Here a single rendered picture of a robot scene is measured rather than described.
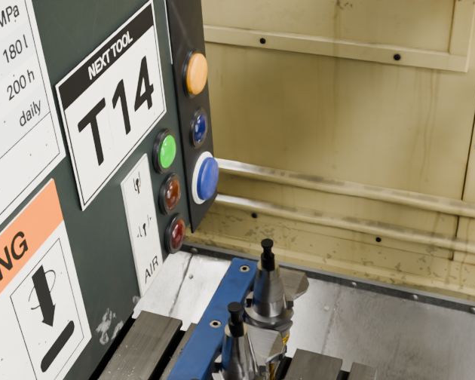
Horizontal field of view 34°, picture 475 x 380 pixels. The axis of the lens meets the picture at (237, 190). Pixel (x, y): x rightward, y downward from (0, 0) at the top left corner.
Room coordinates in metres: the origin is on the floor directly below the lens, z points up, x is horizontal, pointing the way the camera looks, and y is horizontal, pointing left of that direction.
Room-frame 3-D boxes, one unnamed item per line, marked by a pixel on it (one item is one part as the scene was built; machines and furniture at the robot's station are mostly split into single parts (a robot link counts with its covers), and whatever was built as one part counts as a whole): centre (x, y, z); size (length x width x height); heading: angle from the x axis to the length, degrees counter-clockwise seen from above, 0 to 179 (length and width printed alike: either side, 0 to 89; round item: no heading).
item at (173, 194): (0.38, 0.04, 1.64); 0.02 x 0.01 x 0.02; 157
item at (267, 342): (0.64, -0.01, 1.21); 0.07 x 0.05 x 0.01; 67
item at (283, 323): (0.69, -0.03, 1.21); 0.06 x 0.06 x 0.03
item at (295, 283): (0.74, -0.05, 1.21); 0.07 x 0.05 x 0.01; 67
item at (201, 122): (0.42, 0.02, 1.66); 0.02 x 0.01 x 0.02; 157
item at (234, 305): (0.59, 0.01, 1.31); 0.02 x 0.02 x 0.03
